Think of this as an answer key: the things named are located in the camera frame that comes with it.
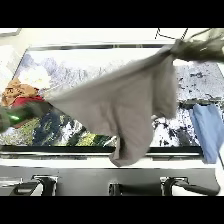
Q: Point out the grey garment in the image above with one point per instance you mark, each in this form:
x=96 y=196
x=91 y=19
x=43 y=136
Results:
x=126 y=100

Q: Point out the red garment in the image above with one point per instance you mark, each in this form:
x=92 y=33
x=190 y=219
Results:
x=28 y=100

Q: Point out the white garment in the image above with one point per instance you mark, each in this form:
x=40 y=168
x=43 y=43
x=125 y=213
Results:
x=35 y=76

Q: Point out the brown garment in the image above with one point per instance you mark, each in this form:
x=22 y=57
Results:
x=18 y=90

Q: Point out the blue garment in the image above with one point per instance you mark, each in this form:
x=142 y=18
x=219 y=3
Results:
x=208 y=130

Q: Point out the silver frame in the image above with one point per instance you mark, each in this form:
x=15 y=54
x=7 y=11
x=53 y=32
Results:
x=86 y=181

